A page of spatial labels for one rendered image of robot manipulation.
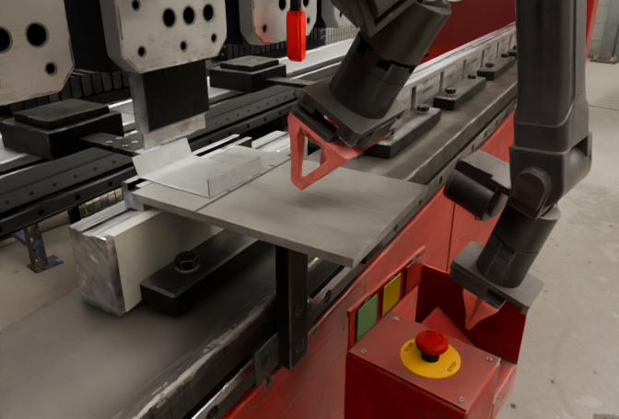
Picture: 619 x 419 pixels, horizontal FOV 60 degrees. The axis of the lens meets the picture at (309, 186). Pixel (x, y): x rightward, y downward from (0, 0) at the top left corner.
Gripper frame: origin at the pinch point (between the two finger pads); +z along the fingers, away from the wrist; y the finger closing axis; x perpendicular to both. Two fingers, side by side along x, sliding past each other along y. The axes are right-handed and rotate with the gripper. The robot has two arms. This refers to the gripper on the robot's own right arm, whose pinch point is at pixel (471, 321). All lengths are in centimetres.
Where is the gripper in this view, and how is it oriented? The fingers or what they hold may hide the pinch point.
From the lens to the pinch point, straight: 76.4
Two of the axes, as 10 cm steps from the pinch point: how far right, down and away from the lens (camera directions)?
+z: -2.2, 8.2, 5.3
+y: -7.6, -4.8, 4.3
